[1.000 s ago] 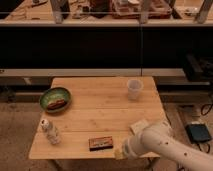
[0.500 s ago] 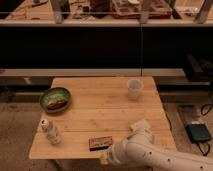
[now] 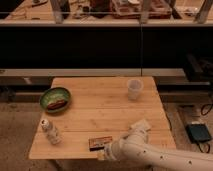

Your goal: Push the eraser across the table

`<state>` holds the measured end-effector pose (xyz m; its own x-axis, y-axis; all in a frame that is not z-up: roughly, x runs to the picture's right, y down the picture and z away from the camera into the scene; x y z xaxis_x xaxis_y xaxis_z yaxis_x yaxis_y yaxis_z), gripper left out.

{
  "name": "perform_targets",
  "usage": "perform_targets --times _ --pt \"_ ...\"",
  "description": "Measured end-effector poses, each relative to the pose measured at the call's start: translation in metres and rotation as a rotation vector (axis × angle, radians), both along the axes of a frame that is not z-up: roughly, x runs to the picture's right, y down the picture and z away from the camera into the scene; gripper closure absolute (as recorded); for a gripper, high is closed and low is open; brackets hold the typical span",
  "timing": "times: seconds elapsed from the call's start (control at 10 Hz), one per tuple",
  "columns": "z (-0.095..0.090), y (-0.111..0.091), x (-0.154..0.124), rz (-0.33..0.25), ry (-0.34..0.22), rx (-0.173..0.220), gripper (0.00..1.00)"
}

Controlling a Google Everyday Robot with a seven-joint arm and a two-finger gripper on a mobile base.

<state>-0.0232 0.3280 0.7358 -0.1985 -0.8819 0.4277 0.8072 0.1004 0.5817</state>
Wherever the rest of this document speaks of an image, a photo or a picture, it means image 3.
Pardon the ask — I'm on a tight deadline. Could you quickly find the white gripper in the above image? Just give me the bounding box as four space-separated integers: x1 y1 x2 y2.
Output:
97 141 124 161

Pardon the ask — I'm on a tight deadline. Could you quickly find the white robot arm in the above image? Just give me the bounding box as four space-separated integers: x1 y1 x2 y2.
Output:
98 129 213 171

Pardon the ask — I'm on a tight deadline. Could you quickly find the wooden table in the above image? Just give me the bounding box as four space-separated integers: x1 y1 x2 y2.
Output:
28 76 179 171

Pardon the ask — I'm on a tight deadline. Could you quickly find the beige sponge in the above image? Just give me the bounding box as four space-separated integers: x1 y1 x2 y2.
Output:
130 119 151 131

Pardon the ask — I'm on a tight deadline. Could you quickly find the black foot pedal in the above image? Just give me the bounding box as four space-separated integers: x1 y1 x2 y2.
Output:
186 124 212 143

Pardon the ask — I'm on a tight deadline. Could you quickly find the brown rectangular eraser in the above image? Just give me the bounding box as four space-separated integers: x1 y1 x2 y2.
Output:
89 136 113 151

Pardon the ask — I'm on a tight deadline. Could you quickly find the hot dog in bowl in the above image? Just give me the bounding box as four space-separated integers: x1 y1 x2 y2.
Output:
47 100 67 110

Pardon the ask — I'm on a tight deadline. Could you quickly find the clear plastic cup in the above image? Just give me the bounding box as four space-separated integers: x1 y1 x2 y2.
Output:
127 79 143 100

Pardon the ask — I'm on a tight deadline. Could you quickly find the green bowl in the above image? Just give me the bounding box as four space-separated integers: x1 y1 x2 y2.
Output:
39 87 71 113

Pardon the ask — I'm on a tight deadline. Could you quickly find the clear plastic bottle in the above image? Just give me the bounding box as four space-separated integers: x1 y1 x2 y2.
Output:
41 119 61 145

